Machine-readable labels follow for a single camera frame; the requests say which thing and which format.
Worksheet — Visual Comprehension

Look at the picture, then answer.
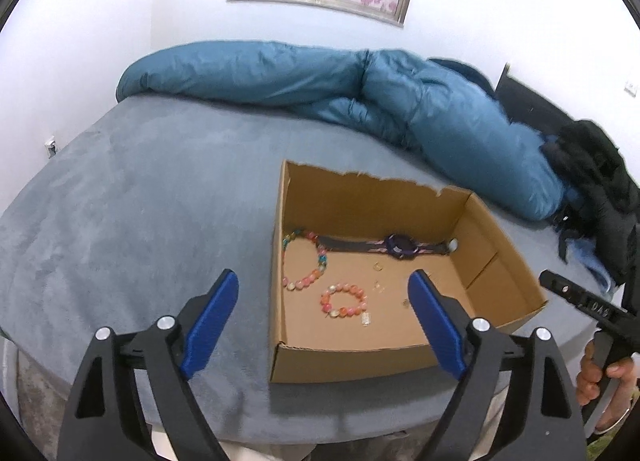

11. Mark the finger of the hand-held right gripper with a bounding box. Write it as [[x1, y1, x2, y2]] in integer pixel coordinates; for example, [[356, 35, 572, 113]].
[[539, 269, 628, 323]]

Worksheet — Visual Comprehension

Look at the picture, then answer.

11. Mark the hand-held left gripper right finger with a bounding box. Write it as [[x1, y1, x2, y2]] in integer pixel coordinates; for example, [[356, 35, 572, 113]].
[[407, 269, 587, 461]]

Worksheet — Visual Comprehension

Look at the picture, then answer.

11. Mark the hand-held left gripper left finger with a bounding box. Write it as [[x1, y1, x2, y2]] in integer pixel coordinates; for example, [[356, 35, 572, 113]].
[[56, 268, 240, 461]]

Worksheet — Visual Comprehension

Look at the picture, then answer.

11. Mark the brown cardboard box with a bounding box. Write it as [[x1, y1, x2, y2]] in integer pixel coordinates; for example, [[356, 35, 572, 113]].
[[268, 159, 549, 384]]

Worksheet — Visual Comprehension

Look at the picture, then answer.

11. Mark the purple smartwatch with black strap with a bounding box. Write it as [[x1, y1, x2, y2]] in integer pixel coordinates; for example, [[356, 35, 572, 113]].
[[317, 232, 453, 262]]

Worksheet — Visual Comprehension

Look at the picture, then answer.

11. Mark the small pink orange bead bracelet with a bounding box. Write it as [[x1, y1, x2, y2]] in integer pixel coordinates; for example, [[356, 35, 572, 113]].
[[320, 282, 370, 319]]

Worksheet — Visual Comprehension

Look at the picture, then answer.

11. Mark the large multicolour bead bracelet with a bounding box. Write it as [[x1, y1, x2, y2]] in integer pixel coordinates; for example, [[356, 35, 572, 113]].
[[281, 227, 329, 291]]

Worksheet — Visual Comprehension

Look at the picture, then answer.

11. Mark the person's right hand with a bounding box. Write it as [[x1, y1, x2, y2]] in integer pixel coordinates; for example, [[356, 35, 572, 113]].
[[575, 340, 640, 409]]

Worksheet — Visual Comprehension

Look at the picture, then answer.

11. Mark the light blue cloth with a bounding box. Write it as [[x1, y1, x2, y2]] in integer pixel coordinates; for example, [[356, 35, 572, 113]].
[[570, 236, 617, 294]]

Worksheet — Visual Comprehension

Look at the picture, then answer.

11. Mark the silver bangle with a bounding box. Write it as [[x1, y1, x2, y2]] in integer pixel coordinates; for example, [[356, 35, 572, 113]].
[[592, 411, 628, 438]]

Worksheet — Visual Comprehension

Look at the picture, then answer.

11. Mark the pile of black clothes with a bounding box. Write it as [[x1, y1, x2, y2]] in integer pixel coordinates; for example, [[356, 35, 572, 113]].
[[542, 120, 640, 287]]

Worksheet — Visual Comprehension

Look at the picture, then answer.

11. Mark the person's left leg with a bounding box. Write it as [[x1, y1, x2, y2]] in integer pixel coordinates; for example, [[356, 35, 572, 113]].
[[220, 441, 321, 461]]

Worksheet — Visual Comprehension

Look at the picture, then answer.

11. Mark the black headboard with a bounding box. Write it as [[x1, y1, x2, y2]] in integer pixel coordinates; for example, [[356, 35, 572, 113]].
[[494, 65, 576, 134]]

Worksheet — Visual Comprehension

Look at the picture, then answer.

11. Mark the blue duvet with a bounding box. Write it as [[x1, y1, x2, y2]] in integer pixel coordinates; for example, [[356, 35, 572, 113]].
[[115, 40, 568, 220]]

